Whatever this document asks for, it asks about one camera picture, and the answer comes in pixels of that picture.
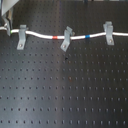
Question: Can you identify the grey metal cable clip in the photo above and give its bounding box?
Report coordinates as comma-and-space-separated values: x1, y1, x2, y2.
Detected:
103, 21, 114, 45
60, 26, 73, 52
17, 25, 27, 50

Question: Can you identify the white cable with coloured marks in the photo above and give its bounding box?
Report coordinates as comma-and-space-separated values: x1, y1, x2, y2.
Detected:
0, 27, 128, 41

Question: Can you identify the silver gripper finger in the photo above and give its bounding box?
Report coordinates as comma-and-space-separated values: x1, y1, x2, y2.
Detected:
0, 0, 14, 36

